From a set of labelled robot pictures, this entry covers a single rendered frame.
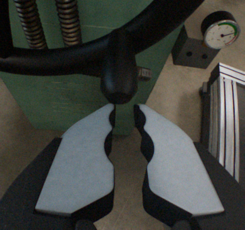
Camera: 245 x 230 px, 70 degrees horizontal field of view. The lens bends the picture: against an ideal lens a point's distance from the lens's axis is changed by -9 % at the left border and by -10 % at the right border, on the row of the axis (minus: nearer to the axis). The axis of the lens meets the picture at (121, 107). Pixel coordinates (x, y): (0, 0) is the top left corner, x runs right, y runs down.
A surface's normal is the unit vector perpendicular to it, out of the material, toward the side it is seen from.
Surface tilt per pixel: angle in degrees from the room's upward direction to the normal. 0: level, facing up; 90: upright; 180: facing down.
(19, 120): 0
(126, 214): 0
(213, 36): 90
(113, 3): 90
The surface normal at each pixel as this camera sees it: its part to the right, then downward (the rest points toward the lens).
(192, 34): 0.13, -0.46
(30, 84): -0.01, 0.88
